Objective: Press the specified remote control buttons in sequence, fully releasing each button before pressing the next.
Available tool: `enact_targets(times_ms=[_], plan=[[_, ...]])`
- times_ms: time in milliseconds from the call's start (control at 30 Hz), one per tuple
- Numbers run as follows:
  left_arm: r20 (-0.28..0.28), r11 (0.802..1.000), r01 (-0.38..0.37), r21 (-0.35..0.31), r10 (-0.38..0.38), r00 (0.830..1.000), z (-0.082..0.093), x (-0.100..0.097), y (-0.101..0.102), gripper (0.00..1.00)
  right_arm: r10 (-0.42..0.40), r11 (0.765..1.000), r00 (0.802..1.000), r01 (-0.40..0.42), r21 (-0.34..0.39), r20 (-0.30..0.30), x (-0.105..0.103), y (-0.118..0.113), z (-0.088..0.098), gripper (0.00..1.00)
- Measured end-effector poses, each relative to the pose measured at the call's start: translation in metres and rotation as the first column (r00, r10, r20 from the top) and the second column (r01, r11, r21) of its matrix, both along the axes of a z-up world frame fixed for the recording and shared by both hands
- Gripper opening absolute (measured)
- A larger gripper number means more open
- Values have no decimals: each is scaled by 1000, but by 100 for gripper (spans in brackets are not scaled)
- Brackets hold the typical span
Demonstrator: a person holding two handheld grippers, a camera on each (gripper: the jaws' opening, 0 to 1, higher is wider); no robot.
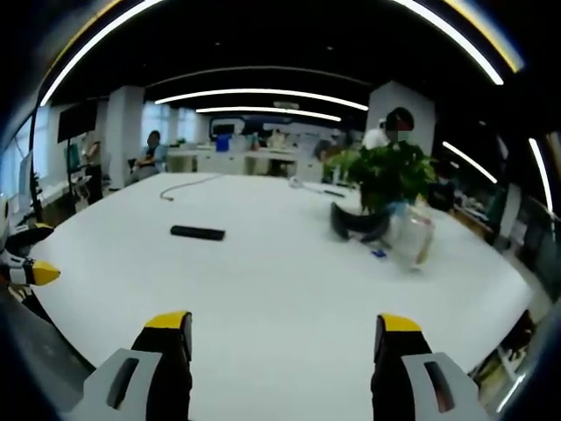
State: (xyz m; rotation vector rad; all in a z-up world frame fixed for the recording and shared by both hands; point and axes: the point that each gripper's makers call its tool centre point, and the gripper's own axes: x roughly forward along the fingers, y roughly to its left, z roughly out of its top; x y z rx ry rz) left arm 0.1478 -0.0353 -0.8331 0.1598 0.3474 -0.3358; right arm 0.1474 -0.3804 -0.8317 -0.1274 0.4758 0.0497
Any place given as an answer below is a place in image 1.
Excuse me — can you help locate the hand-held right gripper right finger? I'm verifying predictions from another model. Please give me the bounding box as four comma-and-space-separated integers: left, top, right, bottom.
370, 312, 493, 421

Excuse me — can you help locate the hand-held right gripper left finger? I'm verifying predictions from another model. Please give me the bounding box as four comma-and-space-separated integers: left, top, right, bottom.
63, 310, 194, 421

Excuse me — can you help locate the black remote control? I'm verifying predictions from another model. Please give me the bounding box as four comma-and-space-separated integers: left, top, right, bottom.
169, 225, 226, 242

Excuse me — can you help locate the black monitor screen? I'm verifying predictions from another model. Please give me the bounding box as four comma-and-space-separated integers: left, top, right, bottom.
57, 101, 98, 143

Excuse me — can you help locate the clear plastic container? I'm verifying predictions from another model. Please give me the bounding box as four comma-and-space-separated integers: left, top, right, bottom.
387, 201, 436, 271

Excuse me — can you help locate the black headset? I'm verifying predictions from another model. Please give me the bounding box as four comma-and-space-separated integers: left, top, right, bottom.
329, 201, 392, 245

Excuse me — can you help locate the green potted plant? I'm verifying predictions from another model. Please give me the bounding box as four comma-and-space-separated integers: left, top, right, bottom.
326, 142, 439, 216

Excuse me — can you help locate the white office counter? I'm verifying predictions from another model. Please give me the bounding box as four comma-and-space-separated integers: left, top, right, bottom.
166, 146, 325, 181

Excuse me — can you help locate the grey cable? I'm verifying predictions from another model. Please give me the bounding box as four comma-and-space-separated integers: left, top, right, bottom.
160, 173, 223, 203

